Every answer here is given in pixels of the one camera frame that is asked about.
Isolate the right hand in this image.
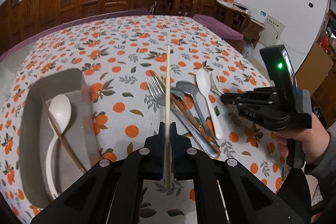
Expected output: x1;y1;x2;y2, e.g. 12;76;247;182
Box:
276;114;330;165

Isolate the small white plastic spoon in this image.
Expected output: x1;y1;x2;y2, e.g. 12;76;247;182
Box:
196;69;223;140

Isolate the steel rectangular tray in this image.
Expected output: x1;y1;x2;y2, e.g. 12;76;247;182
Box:
19;68;100;207

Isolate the dark brown wooden chopstick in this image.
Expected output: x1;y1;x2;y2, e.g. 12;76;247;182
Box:
41;94;86;173

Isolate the purple seat cushion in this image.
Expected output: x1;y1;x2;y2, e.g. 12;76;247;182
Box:
193;14;243;41

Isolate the steel fork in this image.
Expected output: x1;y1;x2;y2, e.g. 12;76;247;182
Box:
146;77;220;159

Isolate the large white plastic spoon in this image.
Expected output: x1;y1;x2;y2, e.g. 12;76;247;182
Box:
46;94;72;199

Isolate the wooden side table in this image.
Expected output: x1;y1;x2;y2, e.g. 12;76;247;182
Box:
231;5;265;48

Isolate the orange fruit print tablecloth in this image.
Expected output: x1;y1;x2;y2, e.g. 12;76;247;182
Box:
1;16;288;223

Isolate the small steel spoon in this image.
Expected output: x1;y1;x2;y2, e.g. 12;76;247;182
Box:
210;73;223;97

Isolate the light bamboo chopstick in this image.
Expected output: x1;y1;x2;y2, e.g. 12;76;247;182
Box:
165;45;171;189

